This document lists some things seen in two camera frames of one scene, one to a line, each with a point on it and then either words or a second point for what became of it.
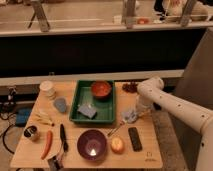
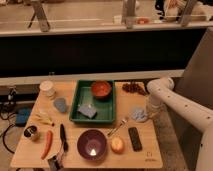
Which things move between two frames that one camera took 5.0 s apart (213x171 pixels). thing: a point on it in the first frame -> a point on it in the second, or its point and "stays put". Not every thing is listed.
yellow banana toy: (44, 119) stays put
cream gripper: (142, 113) -> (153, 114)
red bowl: (101, 89) stays put
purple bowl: (91, 144) stays put
